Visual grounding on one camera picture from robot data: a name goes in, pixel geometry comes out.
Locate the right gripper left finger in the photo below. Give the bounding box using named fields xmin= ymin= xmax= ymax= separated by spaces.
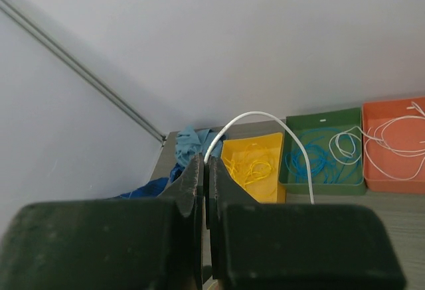
xmin=159 ymin=155 xmax=203 ymax=283

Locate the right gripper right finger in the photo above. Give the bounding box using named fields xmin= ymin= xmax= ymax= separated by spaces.
xmin=204 ymin=157 xmax=258 ymax=279

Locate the yellow cable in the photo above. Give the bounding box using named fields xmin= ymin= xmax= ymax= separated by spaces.
xmin=221 ymin=143 xmax=277 ymax=196

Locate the white cable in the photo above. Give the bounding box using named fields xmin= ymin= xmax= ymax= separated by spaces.
xmin=203 ymin=102 xmax=425 ymax=205

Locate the dark blue plaid cloth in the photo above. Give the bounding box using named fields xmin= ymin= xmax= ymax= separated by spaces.
xmin=110 ymin=163 xmax=185 ymax=200

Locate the yellow plastic bin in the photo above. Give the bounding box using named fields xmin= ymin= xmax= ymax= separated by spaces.
xmin=221 ymin=133 xmax=286 ymax=204

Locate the light blue cloth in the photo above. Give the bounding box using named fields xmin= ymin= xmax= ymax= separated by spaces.
xmin=175 ymin=126 xmax=218 ymax=168

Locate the green plastic bin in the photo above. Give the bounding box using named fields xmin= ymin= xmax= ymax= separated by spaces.
xmin=279 ymin=108 xmax=367 ymax=196

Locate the coral red plastic bin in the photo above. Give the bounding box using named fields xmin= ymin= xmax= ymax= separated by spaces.
xmin=362 ymin=97 xmax=424 ymax=194

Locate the blue cable in bin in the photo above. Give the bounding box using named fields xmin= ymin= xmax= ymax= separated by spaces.
xmin=284 ymin=125 xmax=364 ymax=184

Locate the left aluminium frame post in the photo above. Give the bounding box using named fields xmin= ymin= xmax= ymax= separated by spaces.
xmin=1 ymin=0 xmax=167 ymax=144

